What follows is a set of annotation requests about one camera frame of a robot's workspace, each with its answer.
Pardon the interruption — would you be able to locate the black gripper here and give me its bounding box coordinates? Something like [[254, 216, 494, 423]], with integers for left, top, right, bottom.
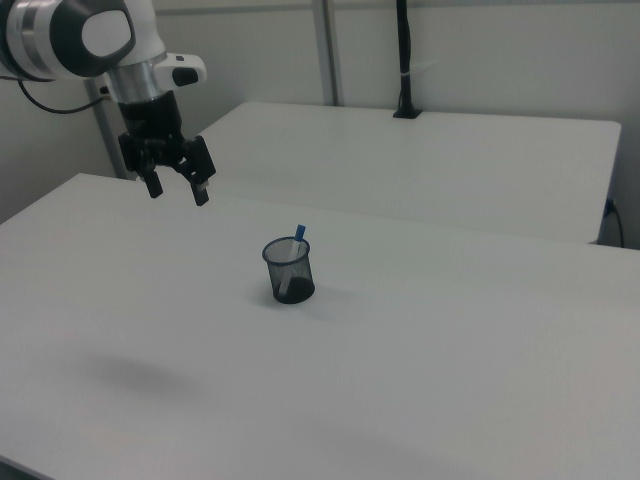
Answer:
[[117, 91, 218, 207]]

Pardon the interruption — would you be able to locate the white marker with blue cap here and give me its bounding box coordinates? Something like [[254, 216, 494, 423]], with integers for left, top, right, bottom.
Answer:
[[278, 224, 308, 296]]

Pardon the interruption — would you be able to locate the black mesh pen cup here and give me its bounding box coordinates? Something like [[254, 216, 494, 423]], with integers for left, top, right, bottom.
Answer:
[[261, 237, 317, 305]]

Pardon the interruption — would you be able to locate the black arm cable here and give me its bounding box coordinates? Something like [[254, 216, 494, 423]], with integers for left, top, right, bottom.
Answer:
[[17, 79, 109, 114]]

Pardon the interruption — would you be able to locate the grey wall frame post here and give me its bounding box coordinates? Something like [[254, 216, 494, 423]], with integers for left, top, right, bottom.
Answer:
[[313, 0, 346, 107]]

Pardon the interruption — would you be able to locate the black camera stand pole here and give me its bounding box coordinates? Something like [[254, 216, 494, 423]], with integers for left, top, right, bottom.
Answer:
[[392, 0, 423, 120]]

